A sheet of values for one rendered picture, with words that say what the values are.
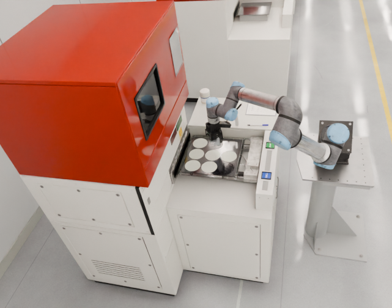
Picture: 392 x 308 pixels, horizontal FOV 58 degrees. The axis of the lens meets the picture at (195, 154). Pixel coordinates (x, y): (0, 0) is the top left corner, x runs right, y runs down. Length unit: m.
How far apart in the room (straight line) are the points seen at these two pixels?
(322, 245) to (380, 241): 0.44
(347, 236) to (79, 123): 2.22
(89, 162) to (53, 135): 0.21
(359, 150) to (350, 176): 0.25
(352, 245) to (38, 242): 2.58
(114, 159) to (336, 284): 1.85
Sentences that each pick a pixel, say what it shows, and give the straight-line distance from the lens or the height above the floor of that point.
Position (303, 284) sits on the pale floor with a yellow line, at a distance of 2.81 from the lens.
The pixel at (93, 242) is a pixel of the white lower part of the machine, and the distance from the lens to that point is 2.41.
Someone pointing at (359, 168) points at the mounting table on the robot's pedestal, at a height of 0.82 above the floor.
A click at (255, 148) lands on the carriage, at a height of 0.88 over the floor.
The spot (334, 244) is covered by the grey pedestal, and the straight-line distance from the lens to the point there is 3.01.
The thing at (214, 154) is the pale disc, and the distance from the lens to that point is 2.32.
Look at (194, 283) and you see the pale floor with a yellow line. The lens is 2.82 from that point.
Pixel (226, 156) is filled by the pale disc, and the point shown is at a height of 0.90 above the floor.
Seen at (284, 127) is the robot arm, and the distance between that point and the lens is 1.77.
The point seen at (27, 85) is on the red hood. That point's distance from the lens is 1.62.
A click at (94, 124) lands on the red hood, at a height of 1.61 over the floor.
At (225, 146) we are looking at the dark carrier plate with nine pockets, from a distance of 2.38.
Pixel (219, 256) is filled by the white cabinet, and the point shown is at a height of 0.34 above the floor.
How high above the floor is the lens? 2.49
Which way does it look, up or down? 42 degrees down
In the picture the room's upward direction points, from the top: 9 degrees counter-clockwise
